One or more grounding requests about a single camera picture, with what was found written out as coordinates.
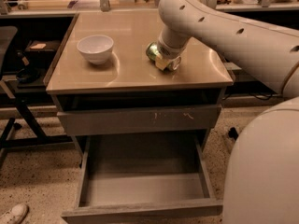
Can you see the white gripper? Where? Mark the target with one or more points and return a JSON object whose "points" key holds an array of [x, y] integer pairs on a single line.
{"points": [[168, 52]]}

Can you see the grey drawer cabinet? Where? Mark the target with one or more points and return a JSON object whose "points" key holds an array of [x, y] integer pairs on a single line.
{"points": [[129, 79]]}

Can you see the dark box on shelf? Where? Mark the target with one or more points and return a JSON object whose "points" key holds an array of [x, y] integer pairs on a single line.
{"points": [[42, 48]]}

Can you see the white ceramic bowl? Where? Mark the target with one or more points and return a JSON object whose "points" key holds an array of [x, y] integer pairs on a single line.
{"points": [[96, 49]]}

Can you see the black headphones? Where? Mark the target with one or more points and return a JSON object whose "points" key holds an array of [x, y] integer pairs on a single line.
{"points": [[27, 75]]}

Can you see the white sneaker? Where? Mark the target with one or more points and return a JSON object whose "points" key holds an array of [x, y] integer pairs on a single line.
{"points": [[15, 215]]}

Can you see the open grey middle drawer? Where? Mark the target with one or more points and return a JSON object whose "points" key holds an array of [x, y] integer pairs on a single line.
{"points": [[139, 176]]}

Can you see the black chair frame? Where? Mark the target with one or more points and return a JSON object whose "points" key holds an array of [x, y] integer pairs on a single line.
{"points": [[7, 34]]}

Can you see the closed grey top drawer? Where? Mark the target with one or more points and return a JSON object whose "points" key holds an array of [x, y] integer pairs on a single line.
{"points": [[139, 120]]}

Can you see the green soda can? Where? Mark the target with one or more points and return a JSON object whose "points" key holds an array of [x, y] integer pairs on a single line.
{"points": [[152, 52]]}

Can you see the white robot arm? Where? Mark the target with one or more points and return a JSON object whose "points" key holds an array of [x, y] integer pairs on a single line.
{"points": [[262, 178]]}

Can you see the black table leg bar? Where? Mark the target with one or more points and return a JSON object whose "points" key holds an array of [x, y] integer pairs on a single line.
{"points": [[233, 133]]}

